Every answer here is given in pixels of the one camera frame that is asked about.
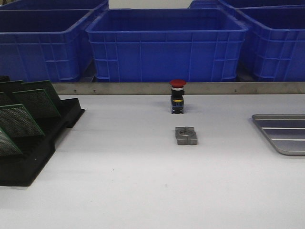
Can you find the metal table edge rail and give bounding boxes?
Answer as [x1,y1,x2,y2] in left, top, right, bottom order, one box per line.
[53,82,305,95]

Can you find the green perforated circuit board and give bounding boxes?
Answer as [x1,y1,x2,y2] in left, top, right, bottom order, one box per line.
[0,128,23,156]

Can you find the center blue plastic bin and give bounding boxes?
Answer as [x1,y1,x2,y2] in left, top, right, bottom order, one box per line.
[86,9,247,83]

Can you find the grey metal clamp block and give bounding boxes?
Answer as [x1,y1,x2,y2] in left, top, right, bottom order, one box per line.
[175,126,198,145]

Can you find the blue plastic bin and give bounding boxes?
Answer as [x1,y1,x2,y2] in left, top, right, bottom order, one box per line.
[86,9,247,83]
[235,7,305,82]
[0,10,94,83]

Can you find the red emergency stop button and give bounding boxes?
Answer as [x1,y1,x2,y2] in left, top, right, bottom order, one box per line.
[170,79,186,114]

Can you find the silver metal tray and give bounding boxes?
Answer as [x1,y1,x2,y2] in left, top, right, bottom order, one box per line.
[252,114,305,156]

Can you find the left blue plastic bin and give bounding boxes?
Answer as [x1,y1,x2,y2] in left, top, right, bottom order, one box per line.
[0,10,94,83]

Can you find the black slotted board rack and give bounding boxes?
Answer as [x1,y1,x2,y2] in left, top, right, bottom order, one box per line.
[0,98,84,187]

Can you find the far right blue bin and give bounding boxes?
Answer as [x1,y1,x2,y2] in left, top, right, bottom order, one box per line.
[189,0,305,9]

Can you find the right blue plastic bin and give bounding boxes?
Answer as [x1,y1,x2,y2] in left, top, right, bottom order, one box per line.
[235,7,305,82]

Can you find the far left blue bin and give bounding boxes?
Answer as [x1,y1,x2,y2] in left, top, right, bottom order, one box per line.
[0,0,108,10]

